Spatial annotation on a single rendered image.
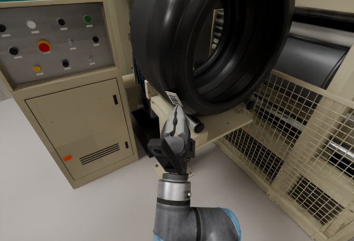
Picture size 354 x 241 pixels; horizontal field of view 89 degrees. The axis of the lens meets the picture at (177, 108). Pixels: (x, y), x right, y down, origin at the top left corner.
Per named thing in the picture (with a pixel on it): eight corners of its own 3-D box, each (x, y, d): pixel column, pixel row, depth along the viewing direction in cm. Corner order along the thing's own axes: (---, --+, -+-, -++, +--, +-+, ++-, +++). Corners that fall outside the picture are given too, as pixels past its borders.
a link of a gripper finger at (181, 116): (185, 109, 59) (183, 137, 56) (176, 103, 54) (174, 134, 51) (193, 109, 57) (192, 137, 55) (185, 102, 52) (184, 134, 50)
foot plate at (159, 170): (151, 166, 158) (151, 164, 157) (177, 153, 169) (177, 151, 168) (166, 190, 140) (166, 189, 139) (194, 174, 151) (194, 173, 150)
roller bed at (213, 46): (208, 60, 119) (213, 9, 101) (224, 56, 125) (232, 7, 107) (229, 71, 105) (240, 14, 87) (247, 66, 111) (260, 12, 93)
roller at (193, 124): (161, 91, 92) (153, 92, 90) (161, 83, 90) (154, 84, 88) (204, 131, 68) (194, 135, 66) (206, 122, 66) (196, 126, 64)
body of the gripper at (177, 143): (175, 138, 59) (171, 177, 56) (160, 133, 52) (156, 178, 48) (196, 138, 56) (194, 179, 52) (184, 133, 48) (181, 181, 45)
